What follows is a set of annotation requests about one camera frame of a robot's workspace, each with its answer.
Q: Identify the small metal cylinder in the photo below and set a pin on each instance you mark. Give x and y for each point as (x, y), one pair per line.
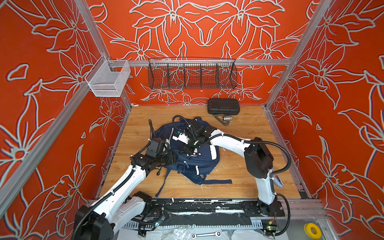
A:
(227, 118)

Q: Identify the yellow tape roll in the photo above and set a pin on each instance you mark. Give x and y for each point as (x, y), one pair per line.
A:
(312, 231)

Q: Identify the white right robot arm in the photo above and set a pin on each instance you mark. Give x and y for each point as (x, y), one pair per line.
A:
(258, 158)

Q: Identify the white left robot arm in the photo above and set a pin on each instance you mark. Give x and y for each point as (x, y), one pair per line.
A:
(103, 219)

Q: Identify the navy blue student backpack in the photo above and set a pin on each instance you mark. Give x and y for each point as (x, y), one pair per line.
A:
(195, 164)

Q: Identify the black plastic tool case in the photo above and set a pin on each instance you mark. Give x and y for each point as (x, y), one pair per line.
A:
(218, 106)

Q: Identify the silver combination wrench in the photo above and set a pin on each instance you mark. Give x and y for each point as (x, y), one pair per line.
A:
(214, 234)

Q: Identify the blue stapler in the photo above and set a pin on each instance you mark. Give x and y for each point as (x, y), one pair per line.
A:
(278, 182)

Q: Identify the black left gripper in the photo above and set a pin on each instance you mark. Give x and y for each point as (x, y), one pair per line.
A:
(172, 158)

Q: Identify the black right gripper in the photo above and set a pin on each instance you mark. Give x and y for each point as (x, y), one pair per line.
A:
(188, 150)

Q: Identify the black wire wall basket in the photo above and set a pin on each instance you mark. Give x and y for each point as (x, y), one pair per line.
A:
(192, 73)

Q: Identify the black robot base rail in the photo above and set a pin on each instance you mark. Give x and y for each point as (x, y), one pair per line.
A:
(249, 207)

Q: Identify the white wire wall basket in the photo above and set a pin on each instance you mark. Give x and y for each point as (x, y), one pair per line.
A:
(108, 78)

